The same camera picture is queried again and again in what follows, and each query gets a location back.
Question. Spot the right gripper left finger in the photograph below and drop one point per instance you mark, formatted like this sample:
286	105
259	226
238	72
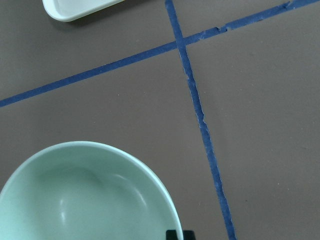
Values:
171	235

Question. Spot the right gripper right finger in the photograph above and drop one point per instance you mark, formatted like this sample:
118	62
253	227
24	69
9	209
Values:
189	235

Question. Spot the green bowl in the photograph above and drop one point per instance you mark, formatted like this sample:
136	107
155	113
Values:
83	190

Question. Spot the cream bear tray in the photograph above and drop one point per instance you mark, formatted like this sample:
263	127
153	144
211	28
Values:
70	10

